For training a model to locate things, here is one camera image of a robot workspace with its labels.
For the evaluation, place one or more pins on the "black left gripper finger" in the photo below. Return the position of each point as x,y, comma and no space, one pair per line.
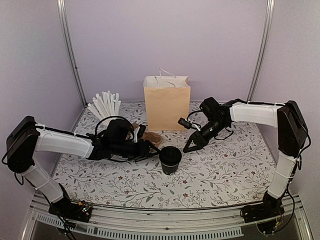
149,147
145,157

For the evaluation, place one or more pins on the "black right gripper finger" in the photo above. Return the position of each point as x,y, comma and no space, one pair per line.
191,146
194,137

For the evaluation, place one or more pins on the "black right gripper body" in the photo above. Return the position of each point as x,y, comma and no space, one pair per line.
216,128

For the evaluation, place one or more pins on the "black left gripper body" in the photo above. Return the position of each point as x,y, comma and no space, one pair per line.
119,149

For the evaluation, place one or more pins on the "black paper coffee cup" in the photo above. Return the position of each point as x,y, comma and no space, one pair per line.
169,169

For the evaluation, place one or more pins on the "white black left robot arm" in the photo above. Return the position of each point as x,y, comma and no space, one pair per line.
114,139

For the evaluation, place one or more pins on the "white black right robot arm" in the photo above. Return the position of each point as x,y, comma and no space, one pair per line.
293,139

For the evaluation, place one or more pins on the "kraft paper takeout bag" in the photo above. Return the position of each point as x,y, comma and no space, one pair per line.
167,99

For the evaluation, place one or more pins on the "brown pulp cup carrier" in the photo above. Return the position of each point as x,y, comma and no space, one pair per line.
153,137

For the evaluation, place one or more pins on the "white cup holding straws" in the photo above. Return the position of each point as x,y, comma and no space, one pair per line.
110,117

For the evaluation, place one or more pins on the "white wrapped straws bundle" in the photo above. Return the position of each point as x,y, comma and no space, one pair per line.
105,105

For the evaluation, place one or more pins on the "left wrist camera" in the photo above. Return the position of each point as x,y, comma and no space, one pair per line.
138,132

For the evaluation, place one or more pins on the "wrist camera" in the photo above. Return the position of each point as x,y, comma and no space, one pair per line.
138,132
187,124

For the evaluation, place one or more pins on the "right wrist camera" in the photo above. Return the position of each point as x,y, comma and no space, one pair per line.
187,124

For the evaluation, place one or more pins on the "front aluminium rail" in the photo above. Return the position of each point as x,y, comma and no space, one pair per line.
124,223

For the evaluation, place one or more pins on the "right aluminium frame post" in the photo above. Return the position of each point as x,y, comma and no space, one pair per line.
270,4

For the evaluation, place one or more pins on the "aluminium frame post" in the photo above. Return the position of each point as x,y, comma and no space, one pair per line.
61,6
270,4

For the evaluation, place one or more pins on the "left aluminium frame post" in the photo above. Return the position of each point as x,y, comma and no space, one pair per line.
61,6

